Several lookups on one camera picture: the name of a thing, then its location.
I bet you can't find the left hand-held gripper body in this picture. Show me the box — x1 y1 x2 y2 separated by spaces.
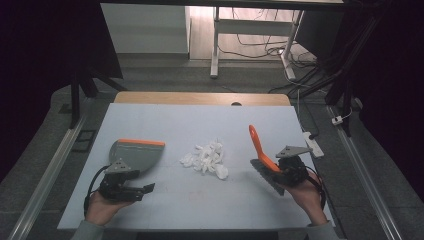
98 158 141 202

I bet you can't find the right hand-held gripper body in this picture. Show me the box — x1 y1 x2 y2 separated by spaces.
275 145 313 188

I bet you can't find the grey dustpan with orange edge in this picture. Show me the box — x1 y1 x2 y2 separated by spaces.
109 138 166 175

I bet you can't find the grey brush with orange handle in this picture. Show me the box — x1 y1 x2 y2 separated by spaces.
248 124 286 197

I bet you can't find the pile of white paper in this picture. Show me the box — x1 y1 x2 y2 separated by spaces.
179 139 230 181

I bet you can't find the person's right hand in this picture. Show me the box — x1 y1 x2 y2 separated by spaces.
285 181 328 226

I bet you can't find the person's left hand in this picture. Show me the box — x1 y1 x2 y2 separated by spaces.
87 192 134 226

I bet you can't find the white power strip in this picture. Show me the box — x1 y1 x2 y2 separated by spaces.
302 131 325 159

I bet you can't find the black floor plate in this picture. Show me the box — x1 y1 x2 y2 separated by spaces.
71 129 98 154

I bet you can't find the black tripod stand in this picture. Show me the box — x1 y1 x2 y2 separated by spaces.
68 66 128 130

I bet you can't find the pale blue table board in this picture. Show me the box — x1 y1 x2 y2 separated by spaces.
57 102 336 232

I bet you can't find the wooden table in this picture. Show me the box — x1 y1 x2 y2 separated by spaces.
113 91 292 107

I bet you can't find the black metal stand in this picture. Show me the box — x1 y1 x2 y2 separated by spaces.
289 13 384 138

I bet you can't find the dark curtain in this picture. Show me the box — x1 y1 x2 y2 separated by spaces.
346 0 424 194
0 0 124 183

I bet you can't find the white cabinet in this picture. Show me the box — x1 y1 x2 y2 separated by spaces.
100 3 192 55

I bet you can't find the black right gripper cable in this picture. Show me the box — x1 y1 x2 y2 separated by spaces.
304 166 327 209

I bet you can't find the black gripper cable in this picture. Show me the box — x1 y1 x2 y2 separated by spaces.
304 166 327 209
83 165 111 218

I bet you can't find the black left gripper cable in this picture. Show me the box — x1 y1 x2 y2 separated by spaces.
83 165 111 218

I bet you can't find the black power strip cable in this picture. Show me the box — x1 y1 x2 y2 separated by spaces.
297 88 321 140

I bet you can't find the aluminium floor rail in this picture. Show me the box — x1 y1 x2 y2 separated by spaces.
328 106 405 240
6 113 88 240

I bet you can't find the tangle of floor cables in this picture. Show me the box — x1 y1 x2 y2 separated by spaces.
218 8 323 98

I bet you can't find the white desk frame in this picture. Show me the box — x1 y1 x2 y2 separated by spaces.
209 6 305 81

